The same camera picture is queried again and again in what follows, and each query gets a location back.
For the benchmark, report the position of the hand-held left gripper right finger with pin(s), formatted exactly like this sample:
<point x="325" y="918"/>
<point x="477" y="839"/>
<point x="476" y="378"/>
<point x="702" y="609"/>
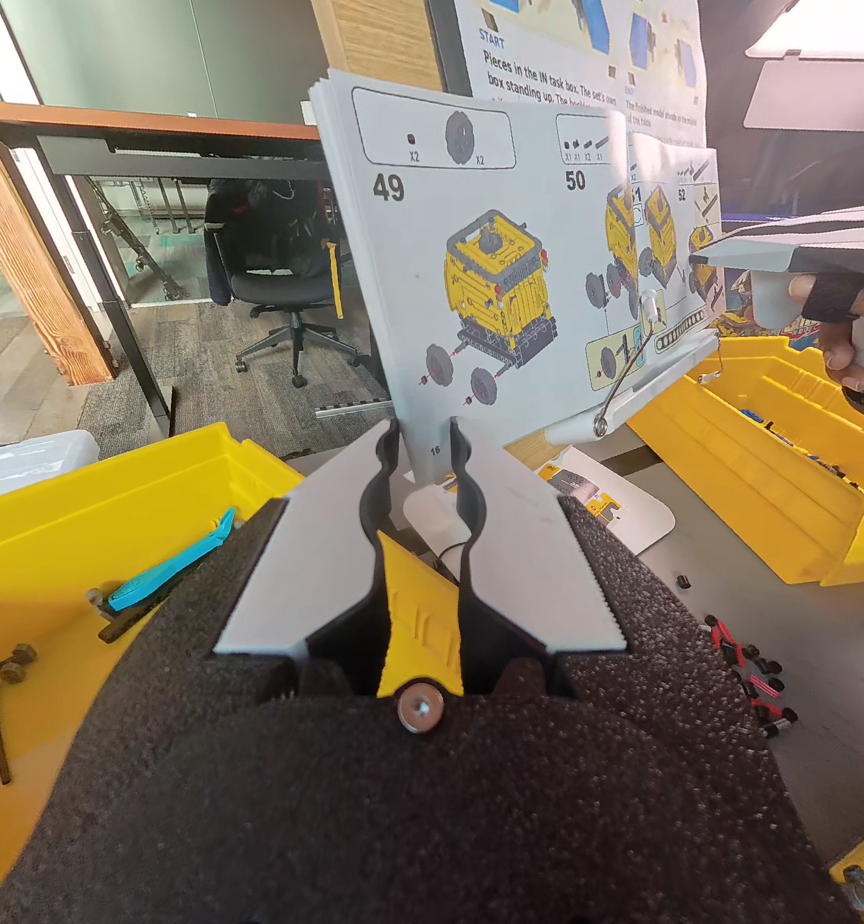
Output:
<point x="540" y="570"/>

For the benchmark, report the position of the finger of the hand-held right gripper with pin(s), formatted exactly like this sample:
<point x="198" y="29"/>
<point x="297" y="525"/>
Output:
<point x="800" y="252"/>
<point x="850" y="215"/>

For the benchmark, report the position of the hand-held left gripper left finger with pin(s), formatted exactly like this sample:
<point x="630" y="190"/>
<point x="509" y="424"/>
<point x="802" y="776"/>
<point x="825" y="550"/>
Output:
<point x="302" y="570"/>

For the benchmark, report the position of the heap of small lego parts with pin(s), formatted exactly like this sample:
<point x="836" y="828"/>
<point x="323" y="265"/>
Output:
<point x="753" y="416"/>

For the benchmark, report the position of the lego instruction booklet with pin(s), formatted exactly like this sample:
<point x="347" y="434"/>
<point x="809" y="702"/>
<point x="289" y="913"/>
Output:
<point x="439" y="289"/>

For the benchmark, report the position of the black lego beam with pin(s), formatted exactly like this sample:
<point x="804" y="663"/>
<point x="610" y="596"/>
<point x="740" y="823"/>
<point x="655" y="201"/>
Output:
<point x="122" y="628"/>

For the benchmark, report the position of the dark lego connector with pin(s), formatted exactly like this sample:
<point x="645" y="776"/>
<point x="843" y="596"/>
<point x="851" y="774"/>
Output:
<point x="13" y="668"/>

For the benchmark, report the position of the yellow grey sticker sheet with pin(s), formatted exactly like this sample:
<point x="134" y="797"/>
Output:
<point x="569" y="482"/>

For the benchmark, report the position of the teal brick separator tool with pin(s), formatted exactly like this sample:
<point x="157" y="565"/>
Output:
<point x="158" y="577"/>

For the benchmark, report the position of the white light panel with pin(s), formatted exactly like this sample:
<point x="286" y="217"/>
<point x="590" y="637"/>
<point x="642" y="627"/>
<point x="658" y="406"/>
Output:
<point x="822" y="29"/>

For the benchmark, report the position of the pile of black red pins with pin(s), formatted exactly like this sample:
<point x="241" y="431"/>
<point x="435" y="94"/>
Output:
<point x="757" y="686"/>

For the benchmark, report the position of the white plastic container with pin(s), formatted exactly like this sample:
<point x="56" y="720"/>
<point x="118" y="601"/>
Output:
<point x="35" y="465"/>

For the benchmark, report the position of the black office chair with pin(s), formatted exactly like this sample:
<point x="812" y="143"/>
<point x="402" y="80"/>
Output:
<point x="280" y="281"/>

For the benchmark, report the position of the printed task sheet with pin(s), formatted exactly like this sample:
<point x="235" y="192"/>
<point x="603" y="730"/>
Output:
<point x="547" y="72"/>

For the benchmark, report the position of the dark folded tripod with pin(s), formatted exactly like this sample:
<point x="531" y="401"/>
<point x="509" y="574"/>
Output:
<point x="136" y="245"/>

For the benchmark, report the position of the wooden pillar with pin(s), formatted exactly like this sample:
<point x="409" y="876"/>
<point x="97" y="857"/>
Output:
<point x="28" y="252"/>

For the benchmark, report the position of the wooden stand board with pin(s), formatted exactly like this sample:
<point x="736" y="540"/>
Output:
<point x="381" y="43"/>

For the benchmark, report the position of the wood top desk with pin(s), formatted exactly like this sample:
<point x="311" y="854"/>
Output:
<point x="150" y="119"/>

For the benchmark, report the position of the grey lego bracket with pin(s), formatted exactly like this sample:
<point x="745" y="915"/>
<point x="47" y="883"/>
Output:
<point x="94" y="599"/>

